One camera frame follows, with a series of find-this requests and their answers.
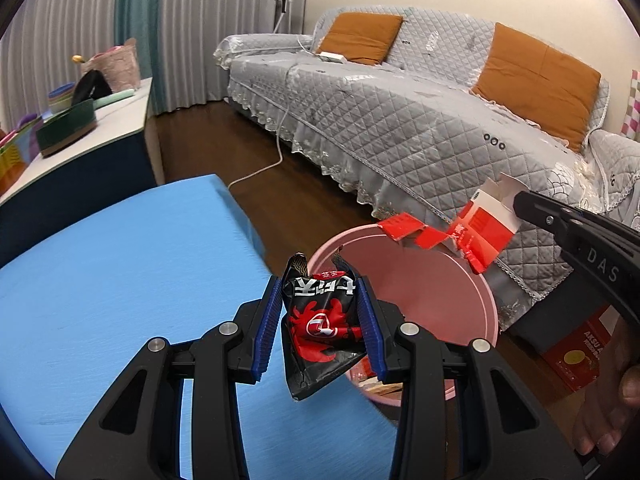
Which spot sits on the colourful rectangular box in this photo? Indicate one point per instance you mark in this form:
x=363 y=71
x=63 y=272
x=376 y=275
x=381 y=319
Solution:
x=17 y=160

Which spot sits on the grey quilted sofa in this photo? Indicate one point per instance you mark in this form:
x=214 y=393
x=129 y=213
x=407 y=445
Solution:
x=400 y=120

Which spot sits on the white top coffee table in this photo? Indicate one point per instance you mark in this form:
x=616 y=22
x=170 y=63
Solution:
x=115 y=117

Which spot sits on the grey curtain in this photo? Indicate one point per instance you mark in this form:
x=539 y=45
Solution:
x=65 y=15
x=225 y=0

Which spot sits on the person's right hand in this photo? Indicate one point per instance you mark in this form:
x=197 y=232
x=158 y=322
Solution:
x=612 y=400

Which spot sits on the pink plastic bin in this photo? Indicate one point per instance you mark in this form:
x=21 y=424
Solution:
x=425 y=300

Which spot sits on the red cardboard box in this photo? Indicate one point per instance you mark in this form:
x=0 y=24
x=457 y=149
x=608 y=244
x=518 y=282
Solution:
x=570 y=355

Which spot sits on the pink lace basket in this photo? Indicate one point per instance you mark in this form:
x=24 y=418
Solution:
x=117 y=65

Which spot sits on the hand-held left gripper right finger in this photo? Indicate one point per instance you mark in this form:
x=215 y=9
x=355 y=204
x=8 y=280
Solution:
x=372 y=335

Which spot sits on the black red snack packet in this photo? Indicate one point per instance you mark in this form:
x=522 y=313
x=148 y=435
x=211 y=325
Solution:
x=320 y=330

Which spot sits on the red white carton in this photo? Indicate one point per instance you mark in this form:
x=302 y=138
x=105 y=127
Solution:
x=485 y=220

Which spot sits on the pink checkered pillow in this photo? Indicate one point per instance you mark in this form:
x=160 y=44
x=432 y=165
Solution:
x=632 y=105

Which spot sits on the purple bowl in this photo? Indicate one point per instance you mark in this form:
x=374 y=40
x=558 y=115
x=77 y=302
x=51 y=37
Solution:
x=29 y=123

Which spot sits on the mint green tray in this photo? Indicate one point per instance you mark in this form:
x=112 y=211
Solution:
x=115 y=98

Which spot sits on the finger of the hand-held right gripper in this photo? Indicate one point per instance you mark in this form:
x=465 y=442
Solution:
x=547 y=225
x=560 y=205

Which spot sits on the orange cushion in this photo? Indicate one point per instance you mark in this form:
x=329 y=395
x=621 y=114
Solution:
x=360 y=37
x=535 y=85

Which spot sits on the black hat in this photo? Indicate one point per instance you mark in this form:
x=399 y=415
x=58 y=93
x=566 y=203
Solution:
x=92 y=87

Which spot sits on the stack of coloured bowls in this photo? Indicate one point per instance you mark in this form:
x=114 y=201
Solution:
x=61 y=100

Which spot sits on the white power strip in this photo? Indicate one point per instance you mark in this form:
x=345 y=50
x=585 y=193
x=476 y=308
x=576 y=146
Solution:
x=330 y=56

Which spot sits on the dark green round tin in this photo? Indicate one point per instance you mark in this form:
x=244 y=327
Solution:
x=65 y=130

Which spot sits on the yellow toy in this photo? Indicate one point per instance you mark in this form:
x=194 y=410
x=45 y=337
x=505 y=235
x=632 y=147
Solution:
x=77 y=59

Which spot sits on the blue patterned tablecloth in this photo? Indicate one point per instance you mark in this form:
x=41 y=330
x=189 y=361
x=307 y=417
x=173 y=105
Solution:
x=125 y=260

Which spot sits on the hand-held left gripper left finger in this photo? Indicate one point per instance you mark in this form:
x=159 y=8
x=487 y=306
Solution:
x=265 y=335

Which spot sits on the teal curtain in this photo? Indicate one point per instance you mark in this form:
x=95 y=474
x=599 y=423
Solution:
x=145 y=35

